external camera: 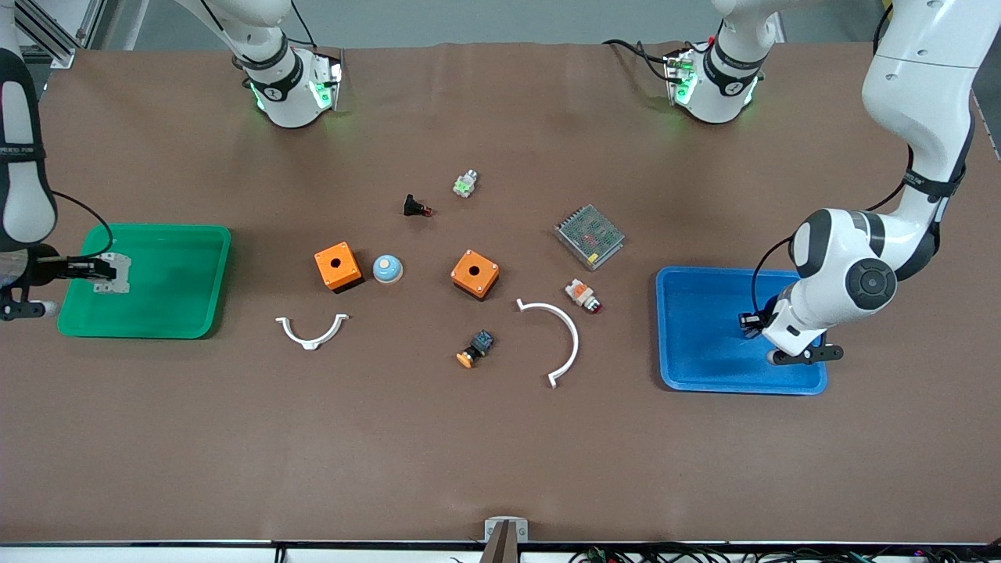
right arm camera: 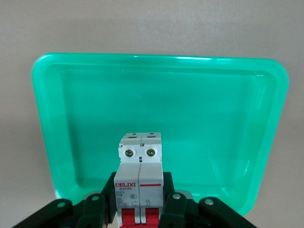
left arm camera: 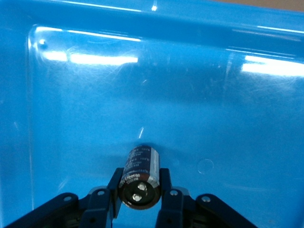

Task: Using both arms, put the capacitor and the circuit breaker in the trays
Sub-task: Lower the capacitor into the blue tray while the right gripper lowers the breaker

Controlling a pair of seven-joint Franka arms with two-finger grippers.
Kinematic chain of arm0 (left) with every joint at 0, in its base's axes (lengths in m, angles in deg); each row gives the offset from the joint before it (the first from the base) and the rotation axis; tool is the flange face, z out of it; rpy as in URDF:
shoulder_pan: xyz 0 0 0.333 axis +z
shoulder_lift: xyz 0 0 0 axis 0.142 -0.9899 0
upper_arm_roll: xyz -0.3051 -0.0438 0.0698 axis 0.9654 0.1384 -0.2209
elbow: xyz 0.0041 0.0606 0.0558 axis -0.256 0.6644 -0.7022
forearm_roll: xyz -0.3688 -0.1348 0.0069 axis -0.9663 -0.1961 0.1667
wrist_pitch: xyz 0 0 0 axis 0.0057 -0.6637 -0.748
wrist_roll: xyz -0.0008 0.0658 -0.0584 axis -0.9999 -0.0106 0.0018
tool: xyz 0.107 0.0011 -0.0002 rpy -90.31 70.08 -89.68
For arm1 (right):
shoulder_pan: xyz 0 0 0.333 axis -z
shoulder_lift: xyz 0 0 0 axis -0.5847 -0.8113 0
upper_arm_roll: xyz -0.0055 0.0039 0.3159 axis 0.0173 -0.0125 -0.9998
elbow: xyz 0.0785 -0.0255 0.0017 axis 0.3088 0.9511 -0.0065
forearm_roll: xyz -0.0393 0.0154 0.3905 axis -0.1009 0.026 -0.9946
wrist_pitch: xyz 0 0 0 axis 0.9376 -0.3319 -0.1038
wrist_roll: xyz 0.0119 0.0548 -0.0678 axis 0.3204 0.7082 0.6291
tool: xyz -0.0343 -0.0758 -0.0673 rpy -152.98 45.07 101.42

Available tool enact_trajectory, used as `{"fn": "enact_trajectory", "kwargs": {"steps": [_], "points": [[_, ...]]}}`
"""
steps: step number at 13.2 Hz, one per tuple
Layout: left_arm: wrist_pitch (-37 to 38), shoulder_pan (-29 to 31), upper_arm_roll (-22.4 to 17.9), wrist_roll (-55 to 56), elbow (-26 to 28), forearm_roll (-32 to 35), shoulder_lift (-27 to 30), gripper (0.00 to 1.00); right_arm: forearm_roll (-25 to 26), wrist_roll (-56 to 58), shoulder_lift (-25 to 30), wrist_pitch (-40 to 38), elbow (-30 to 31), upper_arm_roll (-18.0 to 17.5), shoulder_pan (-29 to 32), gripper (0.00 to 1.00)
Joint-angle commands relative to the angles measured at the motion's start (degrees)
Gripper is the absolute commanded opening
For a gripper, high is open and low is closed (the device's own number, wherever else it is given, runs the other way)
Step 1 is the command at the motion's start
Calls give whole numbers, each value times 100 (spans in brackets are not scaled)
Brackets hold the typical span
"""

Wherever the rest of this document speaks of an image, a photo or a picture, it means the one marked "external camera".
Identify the grey table edge bracket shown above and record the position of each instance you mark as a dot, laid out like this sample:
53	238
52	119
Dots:
493	528

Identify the metal mesh power supply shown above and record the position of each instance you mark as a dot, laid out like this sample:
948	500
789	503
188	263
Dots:
590	236

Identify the white red circuit breaker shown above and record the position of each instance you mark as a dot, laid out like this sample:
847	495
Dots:
121	281

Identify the black red small switch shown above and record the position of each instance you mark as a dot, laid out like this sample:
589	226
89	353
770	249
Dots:
413	206

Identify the small white curved clamp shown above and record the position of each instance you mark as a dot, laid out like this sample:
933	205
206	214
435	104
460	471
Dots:
311	342

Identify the aluminium frame profile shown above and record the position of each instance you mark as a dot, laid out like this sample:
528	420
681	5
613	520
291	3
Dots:
59	43

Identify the orange button enclosure box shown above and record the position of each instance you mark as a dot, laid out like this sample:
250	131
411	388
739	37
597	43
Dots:
338	267
475	274

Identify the blue plastic tray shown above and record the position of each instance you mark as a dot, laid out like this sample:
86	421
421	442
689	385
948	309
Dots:
704	332

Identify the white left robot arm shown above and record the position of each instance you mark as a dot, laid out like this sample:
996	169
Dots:
915	78

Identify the green white indicator lamp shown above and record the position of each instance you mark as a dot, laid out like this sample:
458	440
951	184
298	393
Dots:
465	184

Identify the red orange indicator lamp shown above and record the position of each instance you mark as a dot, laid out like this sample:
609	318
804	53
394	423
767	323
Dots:
583	295

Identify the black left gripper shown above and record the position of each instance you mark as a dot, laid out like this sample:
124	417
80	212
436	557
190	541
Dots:
751	321

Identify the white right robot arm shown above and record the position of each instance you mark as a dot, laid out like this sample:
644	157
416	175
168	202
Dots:
23	188

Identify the large white curved clamp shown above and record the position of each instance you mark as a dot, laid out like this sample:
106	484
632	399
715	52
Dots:
575	336

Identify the metal base connector plate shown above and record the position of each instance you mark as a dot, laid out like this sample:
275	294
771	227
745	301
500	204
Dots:
679	78
327	82

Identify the green plastic tray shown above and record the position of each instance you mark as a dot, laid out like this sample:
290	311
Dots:
164	283

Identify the yellow push button switch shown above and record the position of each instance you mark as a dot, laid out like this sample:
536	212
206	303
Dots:
475	349

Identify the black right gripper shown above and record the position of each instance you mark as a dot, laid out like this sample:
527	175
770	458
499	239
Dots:
48	268

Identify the metal right base connector plate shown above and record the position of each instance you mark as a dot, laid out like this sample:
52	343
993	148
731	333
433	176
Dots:
327	82

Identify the light blue dome button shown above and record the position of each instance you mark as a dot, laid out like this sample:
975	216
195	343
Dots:
387	269

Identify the metal left base connector plate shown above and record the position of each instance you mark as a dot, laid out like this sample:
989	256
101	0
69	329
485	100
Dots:
679	78

